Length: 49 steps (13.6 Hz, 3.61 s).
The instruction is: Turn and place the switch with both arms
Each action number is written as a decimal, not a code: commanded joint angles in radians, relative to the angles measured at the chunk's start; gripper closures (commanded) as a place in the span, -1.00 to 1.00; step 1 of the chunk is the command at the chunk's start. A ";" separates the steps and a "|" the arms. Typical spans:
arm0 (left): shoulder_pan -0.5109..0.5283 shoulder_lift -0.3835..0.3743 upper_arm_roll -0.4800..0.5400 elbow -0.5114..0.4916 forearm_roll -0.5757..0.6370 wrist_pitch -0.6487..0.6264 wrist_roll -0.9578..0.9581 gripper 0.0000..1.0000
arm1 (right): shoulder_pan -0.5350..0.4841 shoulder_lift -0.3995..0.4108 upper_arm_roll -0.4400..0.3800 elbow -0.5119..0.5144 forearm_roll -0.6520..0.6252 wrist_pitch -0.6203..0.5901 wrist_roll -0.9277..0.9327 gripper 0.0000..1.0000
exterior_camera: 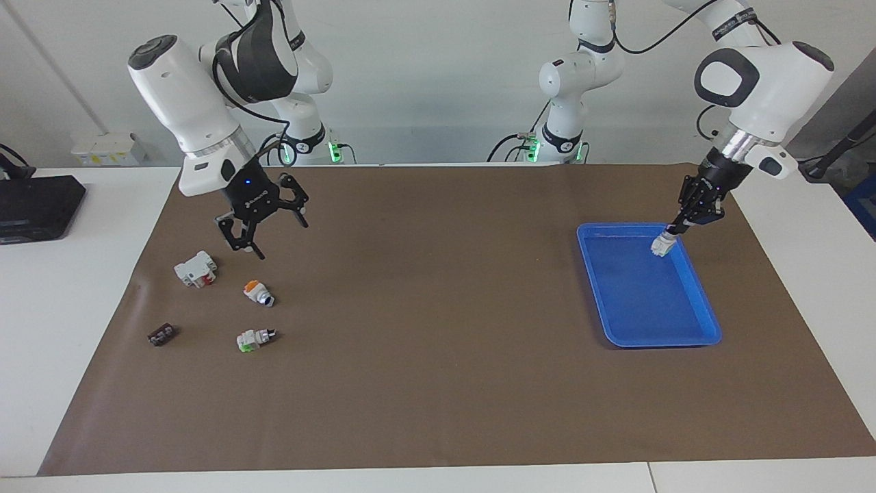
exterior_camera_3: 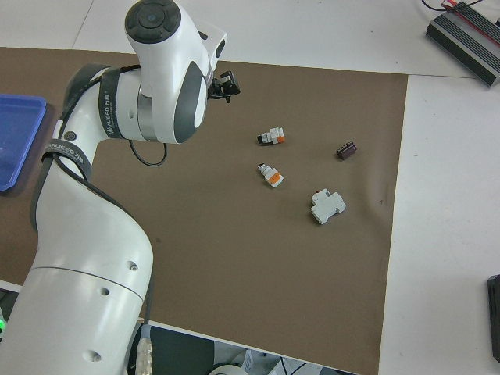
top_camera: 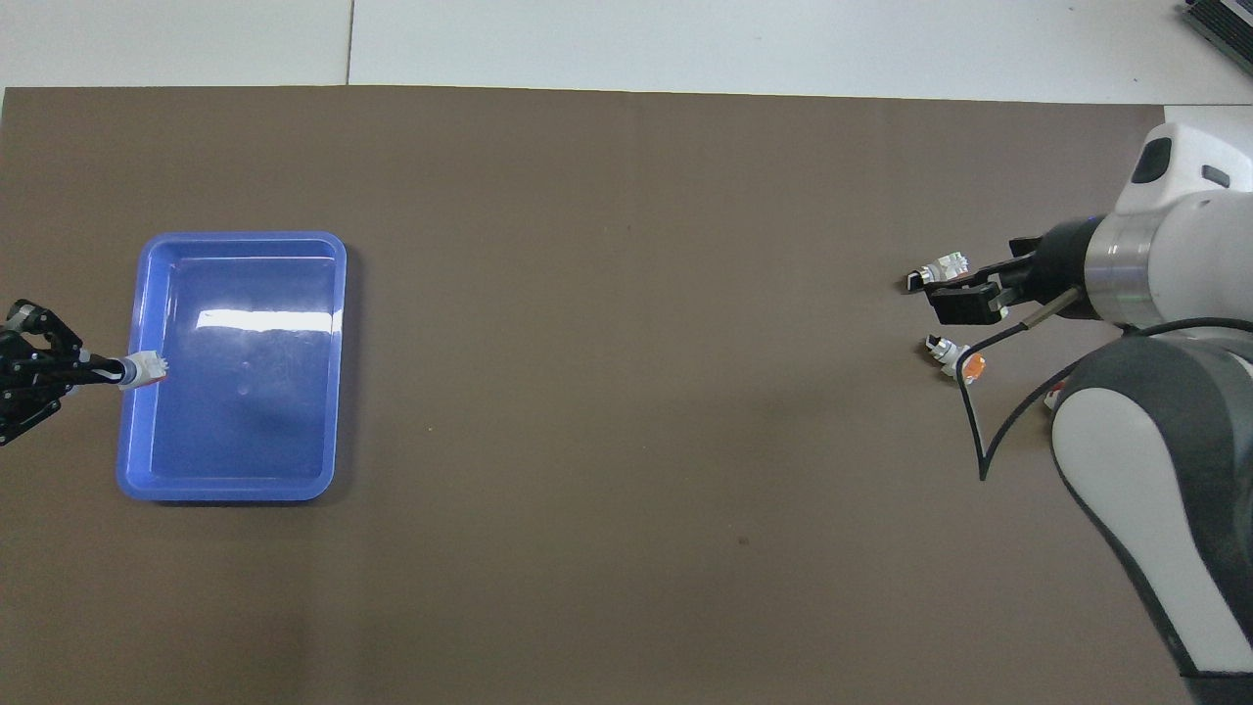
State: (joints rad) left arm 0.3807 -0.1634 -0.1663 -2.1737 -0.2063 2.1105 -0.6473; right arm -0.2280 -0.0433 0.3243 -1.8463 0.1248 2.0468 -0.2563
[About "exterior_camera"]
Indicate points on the white wall socket box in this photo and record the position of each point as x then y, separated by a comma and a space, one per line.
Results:
106, 150

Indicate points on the small dark brown component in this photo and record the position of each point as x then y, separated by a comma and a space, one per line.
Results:
161, 335

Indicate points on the brown table mat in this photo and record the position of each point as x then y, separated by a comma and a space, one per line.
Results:
438, 383

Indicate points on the orange white push button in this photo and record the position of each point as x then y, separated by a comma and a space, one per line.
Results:
259, 293

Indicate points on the blue plastic tray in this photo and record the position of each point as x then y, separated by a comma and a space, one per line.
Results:
647, 301

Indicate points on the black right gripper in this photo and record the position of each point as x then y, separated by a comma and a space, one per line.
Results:
253, 195

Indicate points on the black electronics box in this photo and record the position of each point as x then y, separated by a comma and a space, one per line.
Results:
37, 205

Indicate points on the blue crate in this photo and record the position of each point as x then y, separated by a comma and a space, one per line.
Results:
864, 205

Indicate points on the white red circuit breaker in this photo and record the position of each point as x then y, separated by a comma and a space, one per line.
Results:
194, 269

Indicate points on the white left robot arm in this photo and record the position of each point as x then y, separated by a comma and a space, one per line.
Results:
766, 82

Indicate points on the black stand pole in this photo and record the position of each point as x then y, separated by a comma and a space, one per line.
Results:
838, 147

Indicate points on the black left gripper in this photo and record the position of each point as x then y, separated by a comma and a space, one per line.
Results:
718, 179

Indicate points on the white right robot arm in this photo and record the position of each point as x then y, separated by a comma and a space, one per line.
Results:
178, 89

